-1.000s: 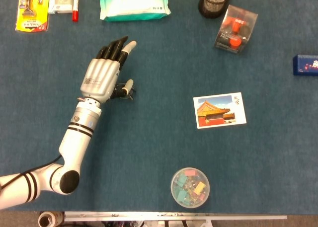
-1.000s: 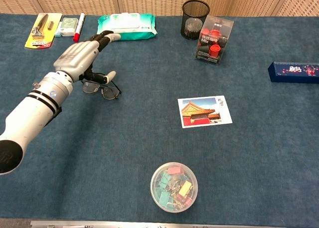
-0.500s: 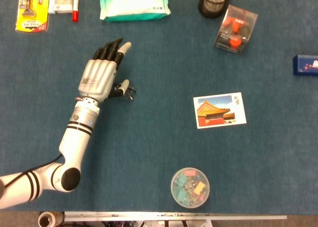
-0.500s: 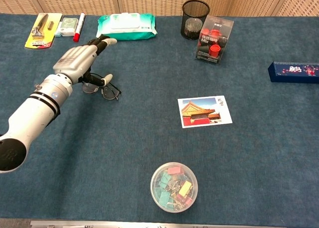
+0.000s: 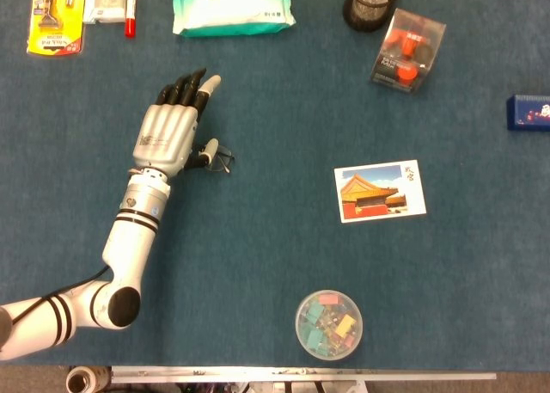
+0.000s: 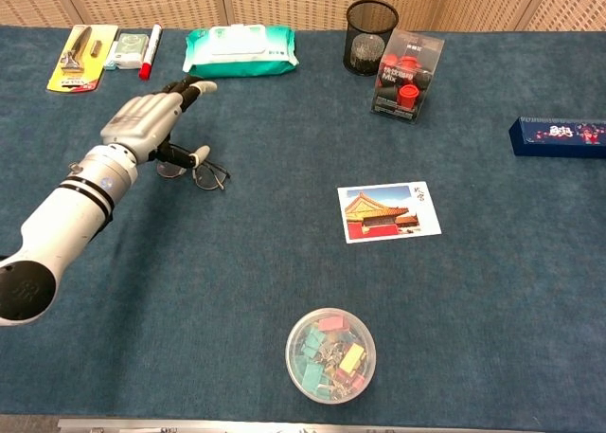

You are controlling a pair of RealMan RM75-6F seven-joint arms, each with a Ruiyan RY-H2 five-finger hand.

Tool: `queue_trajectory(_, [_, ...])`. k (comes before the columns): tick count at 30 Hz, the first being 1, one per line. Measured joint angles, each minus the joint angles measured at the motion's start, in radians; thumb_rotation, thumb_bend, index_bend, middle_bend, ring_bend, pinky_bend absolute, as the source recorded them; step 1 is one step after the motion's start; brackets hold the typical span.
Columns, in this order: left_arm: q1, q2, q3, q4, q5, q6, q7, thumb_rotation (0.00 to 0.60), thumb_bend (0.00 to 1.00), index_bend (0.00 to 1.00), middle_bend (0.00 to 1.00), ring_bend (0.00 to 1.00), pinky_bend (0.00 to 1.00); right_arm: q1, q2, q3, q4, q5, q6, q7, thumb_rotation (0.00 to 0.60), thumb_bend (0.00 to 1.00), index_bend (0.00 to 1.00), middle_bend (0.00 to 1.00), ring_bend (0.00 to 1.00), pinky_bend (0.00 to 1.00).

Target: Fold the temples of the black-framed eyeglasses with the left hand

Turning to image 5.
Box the yellow binder clip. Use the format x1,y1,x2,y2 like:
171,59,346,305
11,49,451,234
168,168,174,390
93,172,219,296
333,314,358,339

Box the small green white packet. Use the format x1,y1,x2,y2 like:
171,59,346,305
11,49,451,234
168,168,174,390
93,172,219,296
82,0,129,24

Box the teal binder clip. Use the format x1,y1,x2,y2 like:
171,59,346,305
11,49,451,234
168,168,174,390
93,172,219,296
307,328,327,353
305,302,326,325

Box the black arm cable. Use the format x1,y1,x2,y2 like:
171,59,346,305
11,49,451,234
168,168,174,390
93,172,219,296
10,263,111,325

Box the thin-framed eyeglasses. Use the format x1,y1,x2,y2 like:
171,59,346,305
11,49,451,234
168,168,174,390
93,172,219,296
200,143,236,175

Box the dark blue printed box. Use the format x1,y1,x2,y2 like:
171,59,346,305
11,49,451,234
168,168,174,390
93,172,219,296
505,94,550,132

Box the aluminium rail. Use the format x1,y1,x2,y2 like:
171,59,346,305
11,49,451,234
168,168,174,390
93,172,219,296
109,365,498,384

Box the black mesh pen holder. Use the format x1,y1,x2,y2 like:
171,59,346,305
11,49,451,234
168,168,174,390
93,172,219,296
342,0,405,34

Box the clear round tub of clips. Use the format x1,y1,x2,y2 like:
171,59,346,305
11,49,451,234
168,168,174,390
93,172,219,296
294,289,364,362

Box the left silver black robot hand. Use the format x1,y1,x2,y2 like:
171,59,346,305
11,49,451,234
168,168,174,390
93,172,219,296
131,67,223,181

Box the palace photo postcard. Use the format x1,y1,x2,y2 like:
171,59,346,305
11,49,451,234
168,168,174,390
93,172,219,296
333,159,428,224

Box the teal felt table cloth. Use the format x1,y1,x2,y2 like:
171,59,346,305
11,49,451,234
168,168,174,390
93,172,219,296
0,0,550,372

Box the green white wet wipes pack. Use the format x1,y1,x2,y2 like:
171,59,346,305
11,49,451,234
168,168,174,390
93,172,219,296
170,0,296,39

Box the yellow razor blister pack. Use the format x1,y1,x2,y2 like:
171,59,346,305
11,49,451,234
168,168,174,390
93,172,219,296
26,0,87,58

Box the white marker with red cap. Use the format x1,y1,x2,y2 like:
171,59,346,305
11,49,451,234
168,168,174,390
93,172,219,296
124,0,139,39

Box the clear box of red black cups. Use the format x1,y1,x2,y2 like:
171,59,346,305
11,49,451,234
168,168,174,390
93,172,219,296
370,8,447,95

